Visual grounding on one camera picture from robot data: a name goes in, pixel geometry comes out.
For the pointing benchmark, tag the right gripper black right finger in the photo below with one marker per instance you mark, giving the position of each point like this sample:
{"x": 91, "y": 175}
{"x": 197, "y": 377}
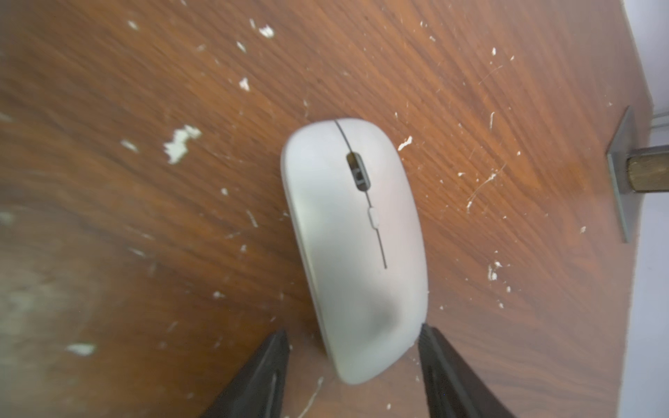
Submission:
{"x": 452, "y": 387}

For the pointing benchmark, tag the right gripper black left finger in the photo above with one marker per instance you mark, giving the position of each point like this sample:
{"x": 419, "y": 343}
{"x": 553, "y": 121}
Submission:
{"x": 257, "y": 390}

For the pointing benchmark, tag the white wireless mouse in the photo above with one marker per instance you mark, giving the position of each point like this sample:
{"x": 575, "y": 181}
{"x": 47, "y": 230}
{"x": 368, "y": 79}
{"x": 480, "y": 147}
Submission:
{"x": 361, "y": 243}

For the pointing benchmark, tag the pink artificial blossom tree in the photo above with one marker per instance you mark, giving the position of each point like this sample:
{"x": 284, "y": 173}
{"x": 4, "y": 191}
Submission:
{"x": 647, "y": 169}

